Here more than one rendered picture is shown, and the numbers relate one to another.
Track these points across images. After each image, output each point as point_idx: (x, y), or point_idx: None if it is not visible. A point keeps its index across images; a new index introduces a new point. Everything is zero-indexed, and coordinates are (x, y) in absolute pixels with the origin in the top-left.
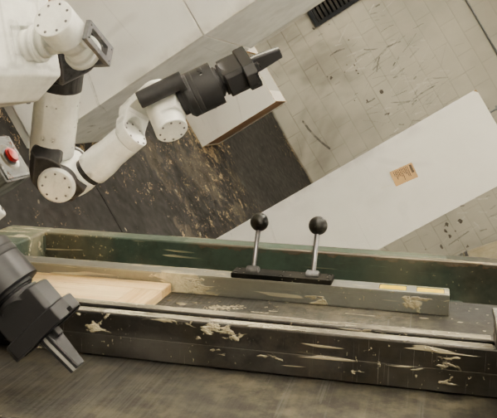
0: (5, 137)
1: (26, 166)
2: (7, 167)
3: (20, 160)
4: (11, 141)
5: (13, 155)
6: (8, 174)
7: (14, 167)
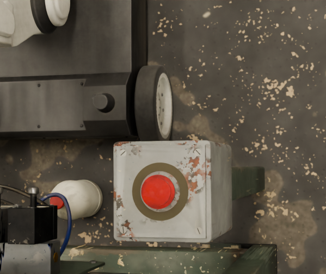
0: (188, 146)
1: (204, 219)
2: (136, 212)
3: (192, 204)
4: (201, 157)
5: (154, 195)
6: (125, 227)
7: (157, 215)
